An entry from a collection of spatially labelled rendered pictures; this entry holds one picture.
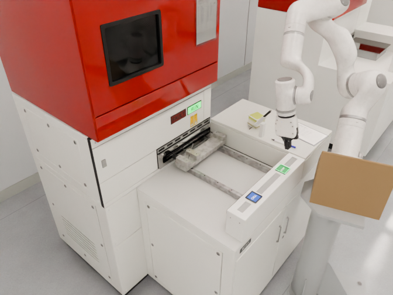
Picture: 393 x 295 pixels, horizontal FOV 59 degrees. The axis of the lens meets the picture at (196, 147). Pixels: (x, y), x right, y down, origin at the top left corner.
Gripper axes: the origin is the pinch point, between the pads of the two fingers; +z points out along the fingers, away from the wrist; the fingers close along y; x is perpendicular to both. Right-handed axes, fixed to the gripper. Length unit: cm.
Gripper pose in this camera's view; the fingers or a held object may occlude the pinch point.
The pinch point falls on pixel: (288, 144)
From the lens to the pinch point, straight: 167.4
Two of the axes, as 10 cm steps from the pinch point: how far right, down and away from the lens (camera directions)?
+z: 1.6, 8.8, 4.5
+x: 6.5, -4.4, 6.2
